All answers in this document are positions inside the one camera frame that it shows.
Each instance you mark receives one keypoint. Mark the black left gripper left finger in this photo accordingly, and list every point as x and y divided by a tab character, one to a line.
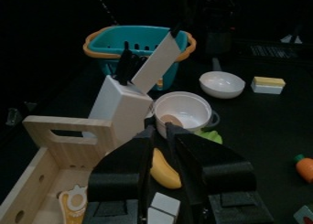
121	172

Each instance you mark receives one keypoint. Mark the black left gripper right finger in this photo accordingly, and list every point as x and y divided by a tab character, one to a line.
211	172

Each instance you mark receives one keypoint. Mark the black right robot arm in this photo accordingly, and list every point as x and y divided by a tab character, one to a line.
219	20

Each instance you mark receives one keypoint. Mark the white wooden knife block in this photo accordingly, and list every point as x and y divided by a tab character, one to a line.
121	105

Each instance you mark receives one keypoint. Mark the yellow toy banana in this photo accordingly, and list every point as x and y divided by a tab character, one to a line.
164	171

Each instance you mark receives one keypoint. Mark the green toy lettuce leaf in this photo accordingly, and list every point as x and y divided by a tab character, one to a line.
211	135

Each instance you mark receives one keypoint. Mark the yellow white wooden toy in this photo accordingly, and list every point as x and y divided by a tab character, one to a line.
74	203

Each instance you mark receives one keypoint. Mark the light wooden crate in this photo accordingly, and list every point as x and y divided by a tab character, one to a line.
68	142

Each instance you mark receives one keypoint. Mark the brown toy egg half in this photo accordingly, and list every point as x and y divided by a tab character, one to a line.
171	119

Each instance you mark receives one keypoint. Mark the white toy pot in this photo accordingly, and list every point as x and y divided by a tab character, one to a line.
184	110

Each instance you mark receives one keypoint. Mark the orange carrot tip green stem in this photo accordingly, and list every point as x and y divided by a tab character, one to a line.
305	168

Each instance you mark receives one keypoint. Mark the red white toy block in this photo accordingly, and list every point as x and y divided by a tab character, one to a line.
305	215

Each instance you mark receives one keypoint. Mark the small orange toy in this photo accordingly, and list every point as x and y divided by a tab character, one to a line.
159	83

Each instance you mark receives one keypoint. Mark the white text label sticker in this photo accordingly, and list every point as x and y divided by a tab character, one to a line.
272	51

